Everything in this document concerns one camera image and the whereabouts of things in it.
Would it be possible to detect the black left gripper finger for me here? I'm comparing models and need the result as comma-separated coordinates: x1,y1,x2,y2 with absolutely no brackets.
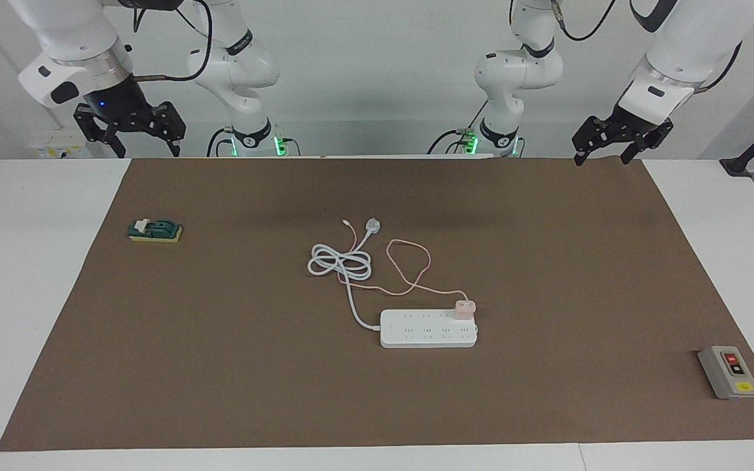
620,118,674,164
572,116,617,166

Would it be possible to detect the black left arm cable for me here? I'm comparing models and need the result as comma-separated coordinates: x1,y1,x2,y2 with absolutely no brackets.
550,0,754,92

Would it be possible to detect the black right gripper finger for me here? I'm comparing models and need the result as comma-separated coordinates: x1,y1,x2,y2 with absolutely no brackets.
143,101,187,158
74,103,126,158

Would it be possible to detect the pink charging cable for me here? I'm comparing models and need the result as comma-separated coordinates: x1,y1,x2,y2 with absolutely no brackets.
338,220,471,303

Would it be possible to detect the grey on-off switch box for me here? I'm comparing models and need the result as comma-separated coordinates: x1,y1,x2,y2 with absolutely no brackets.
698,345,754,400

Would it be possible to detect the brown table mat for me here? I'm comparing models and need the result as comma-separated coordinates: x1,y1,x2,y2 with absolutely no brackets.
0,157,754,452

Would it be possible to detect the white wall socket box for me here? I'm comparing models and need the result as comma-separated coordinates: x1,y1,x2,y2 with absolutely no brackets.
29,128,93,159

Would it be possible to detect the white power strip with cord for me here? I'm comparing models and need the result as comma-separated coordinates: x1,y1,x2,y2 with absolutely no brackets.
308,219,480,349

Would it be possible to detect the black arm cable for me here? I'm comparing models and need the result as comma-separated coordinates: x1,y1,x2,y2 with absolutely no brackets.
130,0,215,83
550,0,754,92

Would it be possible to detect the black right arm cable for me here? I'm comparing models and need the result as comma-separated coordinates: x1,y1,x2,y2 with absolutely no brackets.
130,0,215,83

